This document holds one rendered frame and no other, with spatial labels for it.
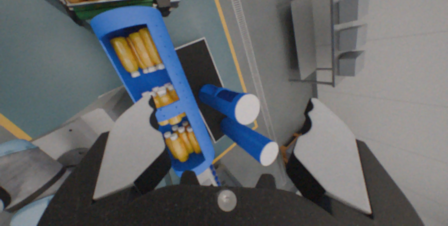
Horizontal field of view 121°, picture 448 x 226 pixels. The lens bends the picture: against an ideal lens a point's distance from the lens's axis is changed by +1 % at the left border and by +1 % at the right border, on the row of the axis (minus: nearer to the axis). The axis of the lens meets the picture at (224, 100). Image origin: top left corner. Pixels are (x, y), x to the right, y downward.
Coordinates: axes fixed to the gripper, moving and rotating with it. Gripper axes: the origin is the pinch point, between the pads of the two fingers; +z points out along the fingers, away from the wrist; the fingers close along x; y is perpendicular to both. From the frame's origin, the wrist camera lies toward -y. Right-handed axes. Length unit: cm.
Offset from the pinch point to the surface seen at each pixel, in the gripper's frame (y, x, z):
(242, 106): 58, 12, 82
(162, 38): 2, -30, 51
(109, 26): -4, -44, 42
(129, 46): 6, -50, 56
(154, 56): 10, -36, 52
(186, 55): 33, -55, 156
